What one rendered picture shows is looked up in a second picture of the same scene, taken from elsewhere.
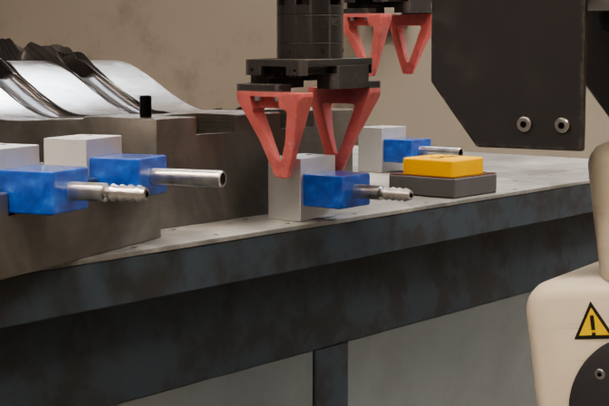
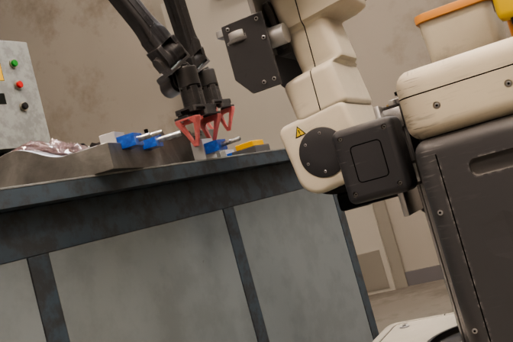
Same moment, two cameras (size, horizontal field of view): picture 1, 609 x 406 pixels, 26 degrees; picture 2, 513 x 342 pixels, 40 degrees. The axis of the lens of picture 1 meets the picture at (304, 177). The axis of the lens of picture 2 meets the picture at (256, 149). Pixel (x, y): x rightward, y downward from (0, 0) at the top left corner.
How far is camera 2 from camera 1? 0.74 m
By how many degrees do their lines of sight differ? 13
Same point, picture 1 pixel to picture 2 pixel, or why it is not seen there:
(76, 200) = (140, 142)
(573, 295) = (291, 127)
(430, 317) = (259, 198)
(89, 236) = (144, 161)
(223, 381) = (195, 217)
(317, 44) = (197, 101)
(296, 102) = (195, 117)
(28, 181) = (126, 137)
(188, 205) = (168, 161)
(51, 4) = not seen: hidden behind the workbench
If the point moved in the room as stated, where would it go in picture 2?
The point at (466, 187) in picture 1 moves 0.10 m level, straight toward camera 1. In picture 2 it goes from (259, 148) to (259, 145)
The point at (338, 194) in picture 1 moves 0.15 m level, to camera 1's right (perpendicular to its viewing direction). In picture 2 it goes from (217, 145) to (274, 130)
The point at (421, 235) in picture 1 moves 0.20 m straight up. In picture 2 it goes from (248, 162) to (229, 91)
